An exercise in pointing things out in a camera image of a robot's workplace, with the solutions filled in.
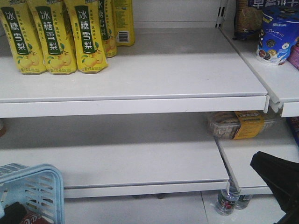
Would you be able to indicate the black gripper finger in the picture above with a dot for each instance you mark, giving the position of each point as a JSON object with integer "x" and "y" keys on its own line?
{"x": 281, "y": 176}
{"x": 14, "y": 213}

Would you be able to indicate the red coca-cola aluminium bottle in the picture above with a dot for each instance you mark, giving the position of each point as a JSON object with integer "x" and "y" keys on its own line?
{"x": 33, "y": 218}

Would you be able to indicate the light blue plastic basket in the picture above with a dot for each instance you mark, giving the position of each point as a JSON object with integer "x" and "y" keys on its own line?
{"x": 38, "y": 188}

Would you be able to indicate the clear water bottle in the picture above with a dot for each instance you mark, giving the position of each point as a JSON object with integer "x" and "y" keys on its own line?
{"x": 227, "y": 199}
{"x": 243, "y": 202}

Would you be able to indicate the blue chips bag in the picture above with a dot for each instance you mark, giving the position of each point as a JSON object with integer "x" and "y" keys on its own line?
{"x": 293, "y": 123}

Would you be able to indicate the clear cookie box yellow band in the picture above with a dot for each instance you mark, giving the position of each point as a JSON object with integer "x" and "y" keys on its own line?
{"x": 240, "y": 124}

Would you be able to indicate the pink snack package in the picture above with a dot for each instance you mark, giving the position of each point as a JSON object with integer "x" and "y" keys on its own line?
{"x": 294, "y": 55}

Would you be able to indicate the white store shelving unit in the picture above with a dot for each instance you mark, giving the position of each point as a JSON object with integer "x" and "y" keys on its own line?
{"x": 132, "y": 142}

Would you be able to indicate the blue oreo cookie tub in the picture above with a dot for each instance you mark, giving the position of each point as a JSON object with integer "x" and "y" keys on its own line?
{"x": 279, "y": 32}

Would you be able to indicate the dark blue biscuit package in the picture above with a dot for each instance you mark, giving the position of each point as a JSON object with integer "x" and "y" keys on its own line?
{"x": 248, "y": 16}

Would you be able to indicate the yellow pear drink bottle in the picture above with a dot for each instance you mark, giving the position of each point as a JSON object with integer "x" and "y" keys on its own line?
{"x": 54, "y": 29}
{"x": 23, "y": 39}
{"x": 90, "y": 53}
{"x": 107, "y": 27}
{"x": 124, "y": 22}

